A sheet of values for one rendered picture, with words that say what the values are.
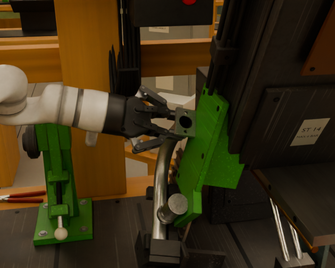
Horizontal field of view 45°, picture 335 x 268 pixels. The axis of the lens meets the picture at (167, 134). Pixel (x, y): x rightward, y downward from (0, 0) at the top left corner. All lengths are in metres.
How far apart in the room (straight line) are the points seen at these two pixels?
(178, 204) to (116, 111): 0.20
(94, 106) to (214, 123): 0.21
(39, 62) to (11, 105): 0.39
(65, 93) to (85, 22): 0.30
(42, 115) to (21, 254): 0.36
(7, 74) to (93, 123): 0.16
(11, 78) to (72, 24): 0.31
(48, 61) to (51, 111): 0.39
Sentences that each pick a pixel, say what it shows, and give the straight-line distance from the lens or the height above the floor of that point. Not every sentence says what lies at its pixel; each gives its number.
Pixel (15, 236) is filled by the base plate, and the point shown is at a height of 0.90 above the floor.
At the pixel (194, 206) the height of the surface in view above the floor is 1.09.
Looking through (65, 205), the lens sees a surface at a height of 1.00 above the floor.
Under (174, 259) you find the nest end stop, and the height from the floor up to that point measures 0.96.
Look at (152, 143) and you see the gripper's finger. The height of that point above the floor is 1.18.
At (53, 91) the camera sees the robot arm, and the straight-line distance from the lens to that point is 0.71.
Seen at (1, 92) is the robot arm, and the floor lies 1.29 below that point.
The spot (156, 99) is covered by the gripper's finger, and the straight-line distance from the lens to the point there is 0.77.
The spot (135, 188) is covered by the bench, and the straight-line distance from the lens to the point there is 1.17.
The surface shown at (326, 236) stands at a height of 1.13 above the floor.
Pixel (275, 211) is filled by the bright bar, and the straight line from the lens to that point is 0.77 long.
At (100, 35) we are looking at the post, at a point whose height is 1.32.
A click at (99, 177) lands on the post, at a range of 1.11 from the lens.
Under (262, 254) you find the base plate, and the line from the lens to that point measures 0.93.
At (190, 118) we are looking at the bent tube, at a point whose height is 1.21.
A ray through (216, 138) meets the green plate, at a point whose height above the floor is 1.21.
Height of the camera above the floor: 1.49
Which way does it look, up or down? 24 degrees down
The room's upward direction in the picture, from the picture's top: straight up
